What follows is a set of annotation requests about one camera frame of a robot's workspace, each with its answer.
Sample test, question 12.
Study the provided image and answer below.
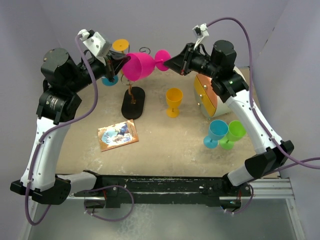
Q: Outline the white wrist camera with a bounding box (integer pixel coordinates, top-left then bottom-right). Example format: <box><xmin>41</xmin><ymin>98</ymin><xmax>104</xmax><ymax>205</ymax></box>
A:
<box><xmin>192</xmin><ymin>23</ymin><xmax>209</xmax><ymax>50</ymax></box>
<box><xmin>78</xmin><ymin>29</ymin><xmax>112</xmax><ymax>59</ymax></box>

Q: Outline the metal wine glass rack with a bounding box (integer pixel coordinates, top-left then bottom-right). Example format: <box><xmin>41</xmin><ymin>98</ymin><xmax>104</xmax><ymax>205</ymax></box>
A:
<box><xmin>119</xmin><ymin>46</ymin><xmax>151</xmax><ymax>120</ymax></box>

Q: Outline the green wine glass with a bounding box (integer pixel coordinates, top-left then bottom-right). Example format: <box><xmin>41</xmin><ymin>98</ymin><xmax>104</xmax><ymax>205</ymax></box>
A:
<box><xmin>219</xmin><ymin>120</ymin><xmax>247</xmax><ymax>150</ymax></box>

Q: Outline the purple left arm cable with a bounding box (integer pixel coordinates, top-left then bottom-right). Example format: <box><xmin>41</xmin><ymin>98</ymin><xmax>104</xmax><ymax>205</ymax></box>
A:
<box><xmin>24</xmin><ymin>34</ymin><xmax>99</xmax><ymax>226</ymax></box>

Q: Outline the blue wine glass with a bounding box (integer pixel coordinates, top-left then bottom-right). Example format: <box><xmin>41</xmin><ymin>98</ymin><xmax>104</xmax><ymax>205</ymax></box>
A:
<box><xmin>101</xmin><ymin>75</ymin><xmax>119</xmax><ymax>87</ymax></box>
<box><xmin>203</xmin><ymin>119</ymin><xmax>229</xmax><ymax>149</ymax></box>

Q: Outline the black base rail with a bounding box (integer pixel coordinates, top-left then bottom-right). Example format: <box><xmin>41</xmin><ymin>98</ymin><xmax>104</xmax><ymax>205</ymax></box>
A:
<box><xmin>74</xmin><ymin>174</ymin><xmax>252</xmax><ymax>209</ymax></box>

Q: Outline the white cylindrical drawer cabinet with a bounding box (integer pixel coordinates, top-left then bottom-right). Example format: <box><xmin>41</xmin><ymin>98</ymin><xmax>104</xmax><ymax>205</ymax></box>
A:
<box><xmin>193</xmin><ymin>73</ymin><xmax>231</xmax><ymax>120</ymax></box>

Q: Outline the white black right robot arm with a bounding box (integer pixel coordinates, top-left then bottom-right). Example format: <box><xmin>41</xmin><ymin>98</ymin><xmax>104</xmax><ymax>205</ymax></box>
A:
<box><xmin>163</xmin><ymin>40</ymin><xmax>294</xmax><ymax>196</ymax></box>

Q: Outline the illustrated book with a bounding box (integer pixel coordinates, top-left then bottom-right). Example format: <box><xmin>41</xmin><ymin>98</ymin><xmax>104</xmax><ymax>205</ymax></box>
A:
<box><xmin>97</xmin><ymin>119</ymin><xmax>139</xmax><ymax>152</ymax></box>

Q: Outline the pink wine glass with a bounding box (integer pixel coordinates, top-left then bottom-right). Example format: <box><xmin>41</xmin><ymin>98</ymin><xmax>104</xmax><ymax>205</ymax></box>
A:
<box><xmin>122</xmin><ymin>49</ymin><xmax>171</xmax><ymax>82</ymax></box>

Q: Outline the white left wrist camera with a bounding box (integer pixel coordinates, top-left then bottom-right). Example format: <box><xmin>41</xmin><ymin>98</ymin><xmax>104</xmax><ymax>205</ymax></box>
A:
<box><xmin>78</xmin><ymin>29</ymin><xmax>112</xmax><ymax>59</ymax></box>

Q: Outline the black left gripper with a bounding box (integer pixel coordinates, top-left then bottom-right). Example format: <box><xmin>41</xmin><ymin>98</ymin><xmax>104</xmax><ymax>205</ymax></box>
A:
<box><xmin>66</xmin><ymin>48</ymin><xmax>130</xmax><ymax>94</ymax></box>

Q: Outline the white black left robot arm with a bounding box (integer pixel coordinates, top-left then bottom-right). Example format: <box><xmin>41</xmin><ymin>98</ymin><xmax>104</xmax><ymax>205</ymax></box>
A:
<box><xmin>10</xmin><ymin>48</ymin><xmax>136</xmax><ymax>206</ymax></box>

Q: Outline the yellow wine glass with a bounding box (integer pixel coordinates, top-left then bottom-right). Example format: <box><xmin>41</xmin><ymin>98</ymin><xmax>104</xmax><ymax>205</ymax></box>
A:
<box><xmin>165</xmin><ymin>88</ymin><xmax>183</xmax><ymax>118</ymax></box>
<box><xmin>112</xmin><ymin>38</ymin><xmax>130</xmax><ymax>54</ymax></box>

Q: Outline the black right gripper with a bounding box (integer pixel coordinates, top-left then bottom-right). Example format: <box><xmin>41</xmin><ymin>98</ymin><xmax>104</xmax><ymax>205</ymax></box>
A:
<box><xmin>164</xmin><ymin>42</ymin><xmax>220</xmax><ymax>78</ymax></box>

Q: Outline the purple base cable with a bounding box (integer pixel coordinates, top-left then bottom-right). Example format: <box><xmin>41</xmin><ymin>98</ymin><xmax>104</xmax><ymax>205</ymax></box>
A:
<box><xmin>83</xmin><ymin>183</ymin><xmax>136</xmax><ymax>222</ymax></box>

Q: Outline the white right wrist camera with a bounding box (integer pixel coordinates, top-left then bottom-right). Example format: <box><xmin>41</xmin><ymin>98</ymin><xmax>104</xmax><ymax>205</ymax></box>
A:
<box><xmin>192</xmin><ymin>23</ymin><xmax>209</xmax><ymax>50</ymax></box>

